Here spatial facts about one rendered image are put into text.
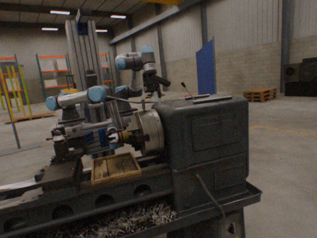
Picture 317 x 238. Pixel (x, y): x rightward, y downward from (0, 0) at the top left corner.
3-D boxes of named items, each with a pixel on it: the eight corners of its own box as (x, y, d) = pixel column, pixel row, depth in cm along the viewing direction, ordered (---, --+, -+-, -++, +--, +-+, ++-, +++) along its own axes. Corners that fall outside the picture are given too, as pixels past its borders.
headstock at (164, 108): (215, 135, 187) (213, 93, 179) (253, 151, 143) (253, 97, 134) (154, 148, 171) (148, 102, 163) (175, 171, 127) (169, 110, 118)
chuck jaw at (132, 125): (142, 130, 143) (138, 115, 147) (143, 128, 138) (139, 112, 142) (126, 133, 140) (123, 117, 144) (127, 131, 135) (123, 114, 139)
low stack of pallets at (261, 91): (257, 97, 920) (257, 88, 911) (277, 97, 853) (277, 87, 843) (242, 101, 848) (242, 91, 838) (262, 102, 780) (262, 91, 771)
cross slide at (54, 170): (79, 157, 152) (78, 151, 151) (73, 183, 112) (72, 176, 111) (55, 161, 147) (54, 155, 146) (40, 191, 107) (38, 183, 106)
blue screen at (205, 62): (191, 101, 1017) (187, 52, 967) (207, 99, 1010) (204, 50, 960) (203, 119, 616) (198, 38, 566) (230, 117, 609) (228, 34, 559)
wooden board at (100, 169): (132, 156, 159) (131, 150, 158) (142, 175, 125) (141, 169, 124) (92, 164, 151) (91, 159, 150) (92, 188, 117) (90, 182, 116)
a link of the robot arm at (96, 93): (59, 109, 177) (113, 98, 160) (45, 113, 163) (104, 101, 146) (54, 96, 175) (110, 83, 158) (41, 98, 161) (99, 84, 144)
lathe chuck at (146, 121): (147, 141, 161) (144, 104, 149) (160, 163, 133) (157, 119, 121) (136, 143, 159) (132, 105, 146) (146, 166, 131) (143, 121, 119)
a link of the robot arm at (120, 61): (112, 54, 166) (115, 55, 121) (125, 53, 168) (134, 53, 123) (113, 68, 170) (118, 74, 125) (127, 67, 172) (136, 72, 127)
